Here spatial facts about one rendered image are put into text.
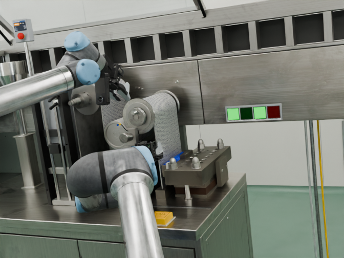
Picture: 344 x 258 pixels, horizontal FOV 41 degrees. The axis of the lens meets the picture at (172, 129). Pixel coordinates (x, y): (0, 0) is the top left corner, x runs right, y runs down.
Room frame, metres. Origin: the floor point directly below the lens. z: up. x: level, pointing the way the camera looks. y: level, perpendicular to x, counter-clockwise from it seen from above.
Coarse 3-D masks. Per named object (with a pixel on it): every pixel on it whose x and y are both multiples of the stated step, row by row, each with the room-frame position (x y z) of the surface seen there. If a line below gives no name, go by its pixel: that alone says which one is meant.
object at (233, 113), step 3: (228, 111) 2.01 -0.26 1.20; (231, 111) 2.01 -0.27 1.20; (234, 111) 2.00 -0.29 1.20; (237, 111) 1.99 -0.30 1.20; (228, 114) 2.01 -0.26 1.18; (231, 114) 2.01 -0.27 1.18; (234, 114) 2.00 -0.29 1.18; (237, 114) 2.00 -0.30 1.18; (228, 117) 2.01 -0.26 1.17; (231, 117) 2.01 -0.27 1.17; (234, 117) 2.00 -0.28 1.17; (237, 117) 2.00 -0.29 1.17
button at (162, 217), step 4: (156, 212) 1.59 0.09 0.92; (160, 212) 1.58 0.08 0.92; (164, 212) 1.58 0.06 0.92; (168, 212) 1.57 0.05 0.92; (172, 212) 1.57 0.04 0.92; (156, 216) 1.55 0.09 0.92; (160, 216) 1.54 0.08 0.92; (164, 216) 1.54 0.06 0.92; (168, 216) 1.54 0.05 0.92; (172, 216) 1.57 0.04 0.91; (156, 220) 1.53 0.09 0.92; (160, 220) 1.52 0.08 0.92; (164, 220) 1.51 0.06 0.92; (168, 220) 1.54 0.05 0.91; (160, 224) 1.52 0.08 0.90; (164, 224) 1.51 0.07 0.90
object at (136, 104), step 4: (132, 104) 1.84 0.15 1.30; (136, 104) 1.83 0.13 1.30; (140, 104) 1.82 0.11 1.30; (128, 108) 1.85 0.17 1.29; (132, 108) 1.84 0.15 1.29; (144, 108) 1.82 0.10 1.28; (128, 112) 1.85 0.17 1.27; (148, 112) 1.81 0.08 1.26; (148, 116) 1.81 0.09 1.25; (128, 120) 1.85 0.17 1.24; (148, 120) 1.81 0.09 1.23; (132, 124) 1.84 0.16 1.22; (144, 124) 1.82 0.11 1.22; (148, 124) 1.81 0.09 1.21; (140, 128) 1.83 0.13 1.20; (144, 128) 1.82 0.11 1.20
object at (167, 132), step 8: (168, 120) 1.94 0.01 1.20; (176, 120) 2.02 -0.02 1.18; (160, 128) 1.86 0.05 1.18; (168, 128) 1.93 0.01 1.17; (176, 128) 2.01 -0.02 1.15; (160, 136) 1.85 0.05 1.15; (168, 136) 1.92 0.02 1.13; (176, 136) 2.00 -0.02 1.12; (168, 144) 1.92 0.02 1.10; (176, 144) 1.99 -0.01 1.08; (168, 152) 1.91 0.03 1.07; (176, 152) 1.98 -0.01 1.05; (168, 160) 1.90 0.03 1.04; (160, 168) 1.82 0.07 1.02
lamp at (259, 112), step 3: (255, 108) 1.96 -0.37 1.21; (258, 108) 1.95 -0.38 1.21; (261, 108) 1.95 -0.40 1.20; (264, 108) 1.94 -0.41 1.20; (255, 111) 1.96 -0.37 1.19; (258, 111) 1.95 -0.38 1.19; (261, 111) 1.95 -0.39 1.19; (264, 111) 1.94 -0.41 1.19; (255, 114) 1.96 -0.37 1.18; (258, 114) 1.96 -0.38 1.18; (261, 114) 1.95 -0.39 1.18; (264, 114) 1.94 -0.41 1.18; (255, 117) 1.96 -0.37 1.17; (258, 117) 1.96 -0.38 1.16; (261, 117) 1.95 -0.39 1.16; (264, 117) 1.94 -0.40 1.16
